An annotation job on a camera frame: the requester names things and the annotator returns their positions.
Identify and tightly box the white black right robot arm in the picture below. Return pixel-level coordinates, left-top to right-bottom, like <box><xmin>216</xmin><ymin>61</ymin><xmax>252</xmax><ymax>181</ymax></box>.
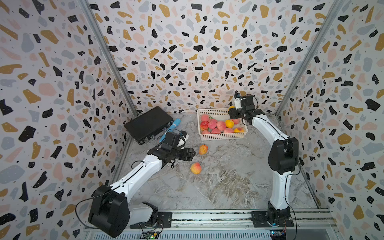
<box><xmin>229</xmin><ymin>108</ymin><xmax>299</xmax><ymax>227</ymax></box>

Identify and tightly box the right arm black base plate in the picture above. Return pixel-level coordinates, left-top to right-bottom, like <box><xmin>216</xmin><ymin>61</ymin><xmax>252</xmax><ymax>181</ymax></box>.
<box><xmin>251</xmin><ymin>209</ymin><xmax>295</xmax><ymax>228</ymax></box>

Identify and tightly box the orange pink front peach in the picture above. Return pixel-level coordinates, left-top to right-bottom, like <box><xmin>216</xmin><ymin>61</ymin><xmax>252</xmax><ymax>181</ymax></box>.
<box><xmin>190</xmin><ymin>163</ymin><xmax>202</xmax><ymax>175</ymax></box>

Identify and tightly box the light blue plastic tube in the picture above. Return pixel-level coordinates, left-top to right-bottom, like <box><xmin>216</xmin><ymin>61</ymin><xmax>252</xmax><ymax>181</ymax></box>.
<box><xmin>159</xmin><ymin>119</ymin><xmax>181</xmax><ymax>143</ymax></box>

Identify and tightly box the orange wrinkled peach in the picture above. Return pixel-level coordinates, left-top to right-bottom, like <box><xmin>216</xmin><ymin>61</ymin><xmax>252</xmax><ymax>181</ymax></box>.
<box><xmin>199</xmin><ymin>145</ymin><xmax>208</xmax><ymax>155</ymax></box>

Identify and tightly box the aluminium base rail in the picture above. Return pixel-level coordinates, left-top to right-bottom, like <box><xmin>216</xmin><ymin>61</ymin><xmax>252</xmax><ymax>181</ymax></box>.
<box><xmin>83</xmin><ymin>208</ymin><xmax>340</xmax><ymax>240</ymax></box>

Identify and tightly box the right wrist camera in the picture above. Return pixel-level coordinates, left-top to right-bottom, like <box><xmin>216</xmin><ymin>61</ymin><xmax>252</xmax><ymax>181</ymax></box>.
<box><xmin>234</xmin><ymin>93</ymin><xmax>259</xmax><ymax>111</ymax></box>

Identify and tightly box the large pink peach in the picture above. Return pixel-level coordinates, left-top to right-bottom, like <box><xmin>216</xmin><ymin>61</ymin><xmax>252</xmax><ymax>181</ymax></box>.
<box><xmin>208</xmin><ymin>119</ymin><xmax>218</xmax><ymax>130</ymax></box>

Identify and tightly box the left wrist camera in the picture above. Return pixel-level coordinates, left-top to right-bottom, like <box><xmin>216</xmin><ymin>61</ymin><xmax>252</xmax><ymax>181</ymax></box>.
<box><xmin>161</xmin><ymin>131</ymin><xmax>188</xmax><ymax>151</ymax></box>

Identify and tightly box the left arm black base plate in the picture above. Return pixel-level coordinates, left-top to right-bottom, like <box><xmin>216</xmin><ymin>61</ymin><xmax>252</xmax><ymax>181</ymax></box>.
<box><xmin>128</xmin><ymin>212</ymin><xmax>173</xmax><ymax>230</ymax></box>

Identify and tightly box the black ribbed metal case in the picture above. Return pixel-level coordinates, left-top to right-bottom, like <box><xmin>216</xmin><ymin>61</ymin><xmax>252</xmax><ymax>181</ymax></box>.
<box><xmin>124</xmin><ymin>107</ymin><xmax>174</xmax><ymax>145</ymax></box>

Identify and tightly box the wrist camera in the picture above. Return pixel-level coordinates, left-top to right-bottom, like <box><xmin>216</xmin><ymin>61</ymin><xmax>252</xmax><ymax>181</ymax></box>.
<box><xmin>234</xmin><ymin>93</ymin><xmax>259</xmax><ymax>111</ymax></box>
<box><xmin>161</xmin><ymin>131</ymin><xmax>188</xmax><ymax>151</ymax></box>

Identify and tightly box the yellow pink peach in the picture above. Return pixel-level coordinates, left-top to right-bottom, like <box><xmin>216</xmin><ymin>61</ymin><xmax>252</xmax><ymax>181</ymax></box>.
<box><xmin>234</xmin><ymin>127</ymin><xmax>245</xmax><ymax>133</ymax></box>

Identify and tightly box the white perforated plastic basket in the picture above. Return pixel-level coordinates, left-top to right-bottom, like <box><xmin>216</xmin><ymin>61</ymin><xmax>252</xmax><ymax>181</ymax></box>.
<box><xmin>197</xmin><ymin>108</ymin><xmax>248</xmax><ymax>141</ymax></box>

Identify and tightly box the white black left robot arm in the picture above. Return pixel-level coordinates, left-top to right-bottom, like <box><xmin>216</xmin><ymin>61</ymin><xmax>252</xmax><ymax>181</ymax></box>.
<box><xmin>88</xmin><ymin>148</ymin><xmax>196</xmax><ymax>238</ymax></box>

